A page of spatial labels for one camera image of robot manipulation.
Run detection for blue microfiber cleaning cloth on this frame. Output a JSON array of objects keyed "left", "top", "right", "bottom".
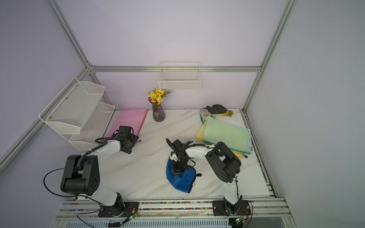
[{"left": 166, "top": 159, "right": 202, "bottom": 193}]

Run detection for yellow mesh document bag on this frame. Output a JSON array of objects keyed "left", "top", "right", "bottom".
[{"left": 196, "top": 122, "right": 249, "bottom": 159}]

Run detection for green zipper mesh document bag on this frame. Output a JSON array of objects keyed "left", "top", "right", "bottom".
[{"left": 202, "top": 115, "right": 252, "bottom": 155}]

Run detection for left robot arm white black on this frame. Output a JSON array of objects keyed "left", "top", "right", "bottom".
[{"left": 60, "top": 126, "right": 139, "bottom": 209}]

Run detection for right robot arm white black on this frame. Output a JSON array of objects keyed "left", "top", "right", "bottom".
[{"left": 166, "top": 138, "right": 241, "bottom": 206}]

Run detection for pink mesh document bag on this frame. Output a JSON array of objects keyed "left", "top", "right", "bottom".
[{"left": 104, "top": 108, "right": 148, "bottom": 138}]

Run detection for dark purple glass vase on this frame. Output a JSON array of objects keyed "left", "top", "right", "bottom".
[{"left": 148, "top": 98, "right": 165, "bottom": 122}]

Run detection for yellow artificial flowers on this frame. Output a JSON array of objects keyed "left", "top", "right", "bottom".
[{"left": 148, "top": 89, "right": 172, "bottom": 105}]

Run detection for green white work glove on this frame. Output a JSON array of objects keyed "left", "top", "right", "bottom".
[{"left": 200, "top": 108, "right": 215, "bottom": 124}]

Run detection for white two-tier mesh shelf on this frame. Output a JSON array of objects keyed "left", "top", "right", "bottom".
[{"left": 39, "top": 78, "right": 115, "bottom": 151}]

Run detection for black yellow work glove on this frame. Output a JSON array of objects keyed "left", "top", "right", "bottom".
[{"left": 205, "top": 104, "right": 233, "bottom": 117}]

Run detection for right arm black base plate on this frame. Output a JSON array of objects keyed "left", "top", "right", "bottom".
[{"left": 212, "top": 199, "right": 252, "bottom": 216}]

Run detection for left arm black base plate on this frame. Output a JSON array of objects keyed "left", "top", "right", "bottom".
[{"left": 98, "top": 201, "right": 140, "bottom": 218}]

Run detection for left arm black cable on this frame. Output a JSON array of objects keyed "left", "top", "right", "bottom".
[{"left": 43, "top": 167, "right": 78, "bottom": 198}]

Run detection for white wire wall basket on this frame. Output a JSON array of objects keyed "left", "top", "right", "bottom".
[{"left": 158, "top": 61, "right": 201, "bottom": 92}]

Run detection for aluminium frame rail base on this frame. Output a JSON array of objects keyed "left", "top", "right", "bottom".
[{"left": 52, "top": 198, "right": 297, "bottom": 228}]

